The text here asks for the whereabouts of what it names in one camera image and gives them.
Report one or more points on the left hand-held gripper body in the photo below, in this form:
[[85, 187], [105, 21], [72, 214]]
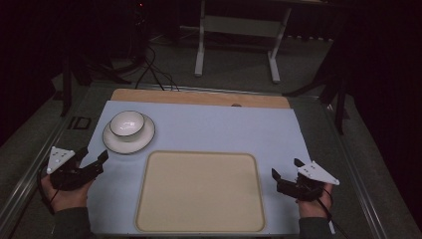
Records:
[[71, 176]]

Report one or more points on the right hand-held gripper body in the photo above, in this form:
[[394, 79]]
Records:
[[307, 189]]

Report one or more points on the white plate with dark rim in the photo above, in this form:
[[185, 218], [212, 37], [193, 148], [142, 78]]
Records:
[[127, 146]]

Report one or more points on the white bowl with dark rim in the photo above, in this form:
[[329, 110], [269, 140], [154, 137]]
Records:
[[127, 122]]

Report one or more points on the person's right hand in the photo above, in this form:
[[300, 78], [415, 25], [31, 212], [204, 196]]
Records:
[[313, 207]]

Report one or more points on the person's left hand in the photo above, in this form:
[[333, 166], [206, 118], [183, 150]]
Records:
[[68, 198]]

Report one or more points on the black metal stand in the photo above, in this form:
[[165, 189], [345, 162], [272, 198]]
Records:
[[338, 99], [68, 89]]

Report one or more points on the light blue table mat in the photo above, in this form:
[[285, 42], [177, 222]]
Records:
[[215, 129]]

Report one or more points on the beige tray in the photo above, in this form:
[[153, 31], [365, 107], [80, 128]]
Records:
[[200, 192]]

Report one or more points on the wooden table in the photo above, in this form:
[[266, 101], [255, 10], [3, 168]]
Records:
[[199, 98]]

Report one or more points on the black rectangular floor bracket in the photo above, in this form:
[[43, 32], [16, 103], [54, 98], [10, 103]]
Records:
[[79, 123]]

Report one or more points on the metal floor rail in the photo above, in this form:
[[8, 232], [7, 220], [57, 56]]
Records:
[[30, 172], [356, 172]]

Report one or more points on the white metal table frame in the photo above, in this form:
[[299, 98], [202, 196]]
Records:
[[244, 26]]

